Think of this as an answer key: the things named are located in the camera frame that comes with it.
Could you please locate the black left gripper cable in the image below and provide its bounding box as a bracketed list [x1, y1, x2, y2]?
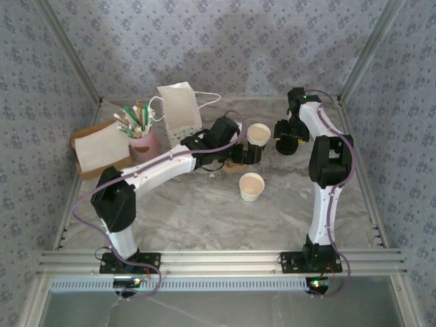
[200, 162, 226, 173]

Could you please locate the aluminium corner post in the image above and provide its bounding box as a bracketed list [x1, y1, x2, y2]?
[35, 0, 104, 105]
[337, 0, 406, 103]

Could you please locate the aluminium mounting rail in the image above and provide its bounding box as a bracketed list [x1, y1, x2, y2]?
[37, 249, 408, 277]

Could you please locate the slotted grey cable duct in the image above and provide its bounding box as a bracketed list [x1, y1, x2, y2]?
[49, 277, 313, 293]

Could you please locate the brown cardboard napkin box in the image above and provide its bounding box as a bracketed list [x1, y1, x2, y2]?
[70, 121, 134, 181]

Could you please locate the small circuit board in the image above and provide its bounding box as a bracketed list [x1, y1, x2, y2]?
[113, 277, 142, 289]
[308, 277, 333, 290]

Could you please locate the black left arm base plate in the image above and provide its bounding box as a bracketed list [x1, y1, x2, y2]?
[99, 251, 161, 275]

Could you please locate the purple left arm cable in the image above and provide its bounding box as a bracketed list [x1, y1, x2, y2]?
[71, 110, 247, 302]

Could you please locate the white paper takeout bag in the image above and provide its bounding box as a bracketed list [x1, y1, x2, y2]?
[149, 81, 221, 151]

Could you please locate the white paper coffee cup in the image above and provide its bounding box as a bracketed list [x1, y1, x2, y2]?
[238, 172, 266, 205]
[246, 123, 272, 161]

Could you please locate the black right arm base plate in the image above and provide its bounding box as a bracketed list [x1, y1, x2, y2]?
[279, 251, 343, 273]

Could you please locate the pink straw holder cup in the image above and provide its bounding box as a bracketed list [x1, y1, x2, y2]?
[128, 126, 161, 163]

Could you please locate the white napkin stack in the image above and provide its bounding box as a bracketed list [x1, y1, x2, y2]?
[74, 123, 130, 171]

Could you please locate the green white straw packet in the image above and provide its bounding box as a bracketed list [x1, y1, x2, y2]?
[142, 103, 153, 132]
[123, 105, 140, 130]

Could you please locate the brown pulp cup carrier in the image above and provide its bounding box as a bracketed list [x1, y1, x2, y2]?
[223, 161, 249, 174]

